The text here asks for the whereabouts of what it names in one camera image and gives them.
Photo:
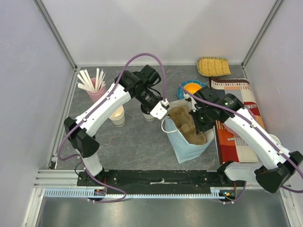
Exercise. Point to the light blue mug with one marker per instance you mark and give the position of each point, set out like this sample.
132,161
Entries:
276,139

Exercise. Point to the slotted cable duct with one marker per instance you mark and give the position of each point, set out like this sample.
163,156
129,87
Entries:
95,194

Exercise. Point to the colourful patterned placemat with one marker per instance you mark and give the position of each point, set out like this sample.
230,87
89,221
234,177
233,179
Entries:
231,147

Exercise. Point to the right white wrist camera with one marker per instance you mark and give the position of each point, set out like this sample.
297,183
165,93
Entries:
190,101

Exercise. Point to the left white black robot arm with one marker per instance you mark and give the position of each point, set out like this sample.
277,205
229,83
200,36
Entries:
81,130

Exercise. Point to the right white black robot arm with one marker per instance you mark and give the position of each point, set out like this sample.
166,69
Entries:
277,163

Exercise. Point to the light blue paper bag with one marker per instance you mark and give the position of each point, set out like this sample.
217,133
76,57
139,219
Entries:
184,151

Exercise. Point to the stack of white paper cups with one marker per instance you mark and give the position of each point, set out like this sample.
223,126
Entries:
118,117

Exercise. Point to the pink straw holder cup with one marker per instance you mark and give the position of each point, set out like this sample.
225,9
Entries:
95,96

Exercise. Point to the blue dotted plate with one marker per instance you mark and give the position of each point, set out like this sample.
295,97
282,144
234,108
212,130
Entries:
180,92

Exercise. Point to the orange bowl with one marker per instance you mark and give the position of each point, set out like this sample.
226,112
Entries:
192,87

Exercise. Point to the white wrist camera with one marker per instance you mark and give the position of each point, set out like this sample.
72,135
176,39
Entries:
160,110
190,101

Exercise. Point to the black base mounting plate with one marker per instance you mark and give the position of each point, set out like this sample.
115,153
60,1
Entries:
184,181

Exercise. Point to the white wrapped straws bundle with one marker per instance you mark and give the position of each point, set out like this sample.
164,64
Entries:
89,84

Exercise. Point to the brown cardboard cup carrier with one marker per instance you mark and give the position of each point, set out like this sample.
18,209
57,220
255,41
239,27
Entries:
185,124

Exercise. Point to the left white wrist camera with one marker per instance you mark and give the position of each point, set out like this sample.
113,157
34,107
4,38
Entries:
160,110

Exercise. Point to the yellow woven tray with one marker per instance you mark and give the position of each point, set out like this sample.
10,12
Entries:
213,66

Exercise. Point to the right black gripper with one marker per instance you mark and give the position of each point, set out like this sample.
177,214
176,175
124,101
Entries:
202,124

